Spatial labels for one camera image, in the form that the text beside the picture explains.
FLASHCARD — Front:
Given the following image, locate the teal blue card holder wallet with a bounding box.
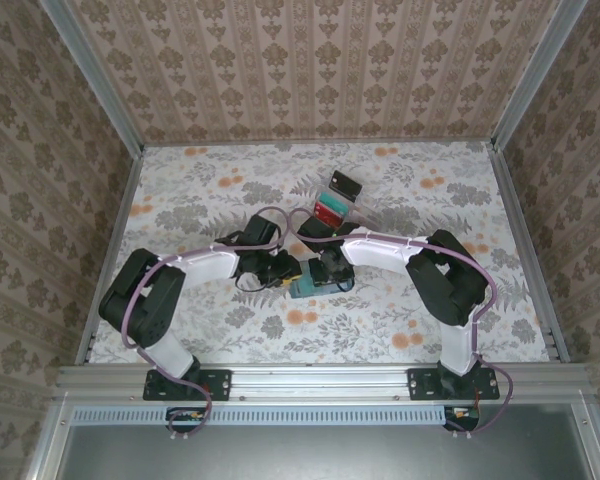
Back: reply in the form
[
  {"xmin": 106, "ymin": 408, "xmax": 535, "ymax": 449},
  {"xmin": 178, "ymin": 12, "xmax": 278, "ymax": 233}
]
[{"xmin": 288, "ymin": 259, "xmax": 356, "ymax": 300}]

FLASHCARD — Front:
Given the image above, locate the black VIP card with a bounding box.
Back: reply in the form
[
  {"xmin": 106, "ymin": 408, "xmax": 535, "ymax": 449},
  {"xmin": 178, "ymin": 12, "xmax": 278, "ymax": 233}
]
[{"xmin": 329, "ymin": 169, "xmax": 364, "ymax": 201}]

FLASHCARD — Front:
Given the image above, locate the red VIP card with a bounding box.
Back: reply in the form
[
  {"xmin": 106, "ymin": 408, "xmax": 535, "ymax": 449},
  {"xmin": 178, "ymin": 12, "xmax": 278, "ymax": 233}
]
[{"xmin": 312, "ymin": 202, "xmax": 346, "ymax": 227}]

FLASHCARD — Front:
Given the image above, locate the clear acrylic card stand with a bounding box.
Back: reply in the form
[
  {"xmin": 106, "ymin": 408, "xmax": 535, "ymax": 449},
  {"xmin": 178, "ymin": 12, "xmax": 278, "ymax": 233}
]
[{"xmin": 310, "ymin": 184, "xmax": 381, "ymax": 229}]

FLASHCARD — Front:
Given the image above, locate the small controller board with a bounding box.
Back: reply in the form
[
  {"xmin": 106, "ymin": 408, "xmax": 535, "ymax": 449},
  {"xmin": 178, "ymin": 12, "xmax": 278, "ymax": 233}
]
[
  {"xmin": 165, "ymin": 406, "xmax": 207, "ymax": 425},
  {"xmin": 443, "ymin": 404, "xmax": 482, "ymax": 432}
]

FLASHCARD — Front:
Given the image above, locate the grey metal sheet panel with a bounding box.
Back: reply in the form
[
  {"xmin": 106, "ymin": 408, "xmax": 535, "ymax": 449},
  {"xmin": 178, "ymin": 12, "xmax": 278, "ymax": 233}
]
[{"xmin": 54, "ymin": 419, "xmax": 589, "ymax": 480}]

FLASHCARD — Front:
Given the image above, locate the black looped gripper cable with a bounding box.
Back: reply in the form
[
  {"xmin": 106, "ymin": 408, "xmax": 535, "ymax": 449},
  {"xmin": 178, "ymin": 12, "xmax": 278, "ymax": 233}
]
[{"xmin": 234, "ymin": 272, "xmax": 276, "ymax": 295}]

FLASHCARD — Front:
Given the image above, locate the aluminium front rail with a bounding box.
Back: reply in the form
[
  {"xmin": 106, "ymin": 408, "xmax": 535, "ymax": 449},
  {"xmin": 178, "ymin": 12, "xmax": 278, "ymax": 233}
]
[{"xmin": 54, "ymin": 363, "xmax": 594, "ymax": 401}]

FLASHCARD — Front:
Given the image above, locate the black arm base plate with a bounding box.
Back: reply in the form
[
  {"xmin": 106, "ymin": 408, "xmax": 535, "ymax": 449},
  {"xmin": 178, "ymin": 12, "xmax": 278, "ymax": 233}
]
[
  {"xmin": 407, "ymin": 367, "xmax": 501, "ymax": 402},
  {"xmin": 143, "ymin": 368, "xmax": 232, "ymax": 402}
]

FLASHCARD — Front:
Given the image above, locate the grey slotted cable duct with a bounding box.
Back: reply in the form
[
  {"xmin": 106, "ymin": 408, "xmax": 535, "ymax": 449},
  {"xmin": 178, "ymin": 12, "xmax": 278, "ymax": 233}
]
[{"xmin": 72, "ymin": 404, "xmax": 444, "ymax": 424}]

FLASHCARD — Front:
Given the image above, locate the purple camera cable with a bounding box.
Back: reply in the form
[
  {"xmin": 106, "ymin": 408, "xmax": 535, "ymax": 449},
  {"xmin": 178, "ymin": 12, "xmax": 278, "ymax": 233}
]
[
  {"xmin": 122, "ymin": 207, "xmax": 289, "ymax": 444},
  {"xmin": 288, "ymin": 209, "xmax": 515, "ymax": 441}
]

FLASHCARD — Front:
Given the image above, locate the aluminium side rail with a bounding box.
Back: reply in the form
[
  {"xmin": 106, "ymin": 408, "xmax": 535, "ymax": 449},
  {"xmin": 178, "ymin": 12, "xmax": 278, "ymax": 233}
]
[
  {"xmin": 487, "ymin": 142, "xmax": 571, "ymax": 365},
  {"xmin": 74, "ymin": 147, "xmax": 146, "ymax": 365}
]

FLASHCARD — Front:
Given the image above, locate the aluminium corner post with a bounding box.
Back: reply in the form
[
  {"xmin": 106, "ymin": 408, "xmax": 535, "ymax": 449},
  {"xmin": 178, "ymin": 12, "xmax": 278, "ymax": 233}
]
[
  {"xmin": 490, "ymin": 0, "xmax": 590, "ymax": 151},
  {"xmin": 38, "ymin": 0, "xmax": 146, "ymax": 154}
]

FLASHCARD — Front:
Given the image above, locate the aluminium lower frame bar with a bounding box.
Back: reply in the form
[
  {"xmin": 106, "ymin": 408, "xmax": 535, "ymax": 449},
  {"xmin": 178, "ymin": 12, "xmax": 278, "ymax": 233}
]
[
  {"xmin": 24, "ymin": 399, "xmax": 74, "ymax": 480},
  {"xmin": 572, "ymin": 402, "xmax": 600, "ymax": 480}
]

